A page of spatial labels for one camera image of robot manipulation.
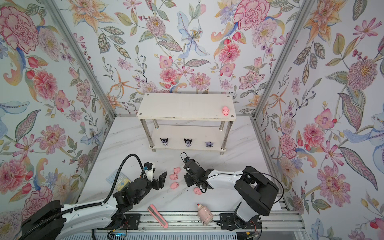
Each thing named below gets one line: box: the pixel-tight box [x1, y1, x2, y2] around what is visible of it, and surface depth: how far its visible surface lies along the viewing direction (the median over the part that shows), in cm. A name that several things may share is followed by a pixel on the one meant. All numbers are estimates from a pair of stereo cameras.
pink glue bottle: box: [197, 203, 214, 226], surface depth 72 cm
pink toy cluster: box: [169, 166, 181, 180], surface depth 90 cm
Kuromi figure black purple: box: [159, 138, 169, 146], surface depth 95 cm
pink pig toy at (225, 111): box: [222, 106, 230, 116], surface depth 75 cm
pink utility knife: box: [147, 204, 169, 229], surface depth 78 cm
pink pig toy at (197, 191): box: [193, 187, 203, 195], surface depth 84 cm
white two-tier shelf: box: [136, 93, 237, 155], surface depth 86 cm
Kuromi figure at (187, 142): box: [183, 138, 193, 147], surface depth 94 cm
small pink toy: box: [170, 182, 180, 190], surface depth 86 cm
